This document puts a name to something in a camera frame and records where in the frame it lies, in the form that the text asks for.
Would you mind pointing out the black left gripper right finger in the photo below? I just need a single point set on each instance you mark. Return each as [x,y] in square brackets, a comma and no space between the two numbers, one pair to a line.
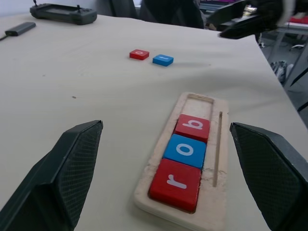
[269,175]

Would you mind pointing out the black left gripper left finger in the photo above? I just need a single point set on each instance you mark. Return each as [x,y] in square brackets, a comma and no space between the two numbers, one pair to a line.
[60,183]

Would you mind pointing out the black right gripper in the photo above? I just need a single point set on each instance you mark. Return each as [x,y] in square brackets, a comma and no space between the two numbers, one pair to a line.
[270,7]

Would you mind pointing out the wooden letter tray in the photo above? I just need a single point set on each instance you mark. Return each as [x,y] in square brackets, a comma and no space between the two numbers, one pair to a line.
[217,204]

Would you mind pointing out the blue block letter t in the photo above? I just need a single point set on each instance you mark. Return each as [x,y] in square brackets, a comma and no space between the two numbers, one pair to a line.
[162,60]

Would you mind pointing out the blue block letter o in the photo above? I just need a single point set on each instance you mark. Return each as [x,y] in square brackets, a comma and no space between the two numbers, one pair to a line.
[185,150]

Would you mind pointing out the red block letter b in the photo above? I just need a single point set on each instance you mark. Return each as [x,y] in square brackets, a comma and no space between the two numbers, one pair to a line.
[192,127]

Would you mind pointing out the red block letter r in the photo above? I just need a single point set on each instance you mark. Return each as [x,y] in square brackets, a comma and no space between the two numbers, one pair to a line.
[175,184]

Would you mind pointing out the red block letter o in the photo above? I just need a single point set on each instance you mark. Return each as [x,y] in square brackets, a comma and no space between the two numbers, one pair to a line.
[139,54]

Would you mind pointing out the black office chair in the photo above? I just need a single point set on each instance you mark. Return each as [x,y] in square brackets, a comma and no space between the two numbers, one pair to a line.
[122,8]
[168,10]

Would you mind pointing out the black power bank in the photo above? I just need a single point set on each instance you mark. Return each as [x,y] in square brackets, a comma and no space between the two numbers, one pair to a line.
[20,29]

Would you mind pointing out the black handheld remote controller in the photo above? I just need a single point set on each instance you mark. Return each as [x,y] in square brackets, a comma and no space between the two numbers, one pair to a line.
[63,14]

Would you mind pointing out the grey metal desk frame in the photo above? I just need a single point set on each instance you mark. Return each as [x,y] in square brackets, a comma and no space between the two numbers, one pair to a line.
[288,38]

